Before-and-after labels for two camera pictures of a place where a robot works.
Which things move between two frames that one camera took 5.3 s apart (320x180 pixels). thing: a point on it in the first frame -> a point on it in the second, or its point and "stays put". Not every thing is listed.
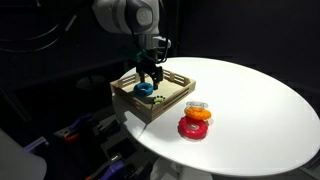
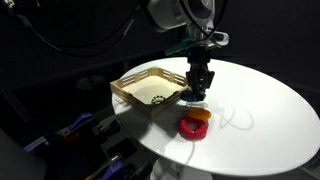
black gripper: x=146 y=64 -> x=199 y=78
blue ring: x=143 y=89 -> x=190 y=96
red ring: x=191 y=129 stays put
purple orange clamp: x=73 y=134 stays put
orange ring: x=197 y=114 stays put
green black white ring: x=158 y=99 stays put
